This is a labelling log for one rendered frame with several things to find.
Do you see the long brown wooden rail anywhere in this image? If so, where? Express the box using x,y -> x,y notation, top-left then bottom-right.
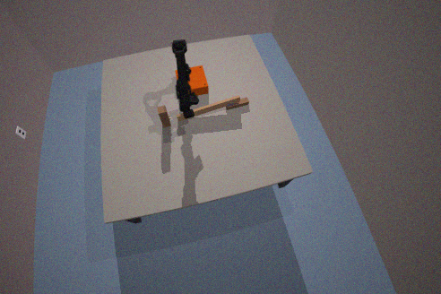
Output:
176,95 -> 240,122

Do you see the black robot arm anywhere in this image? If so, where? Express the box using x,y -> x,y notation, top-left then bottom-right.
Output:
172,39 -> 199,112

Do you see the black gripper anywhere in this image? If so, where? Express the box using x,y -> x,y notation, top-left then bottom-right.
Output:
183,109 -> 195,119

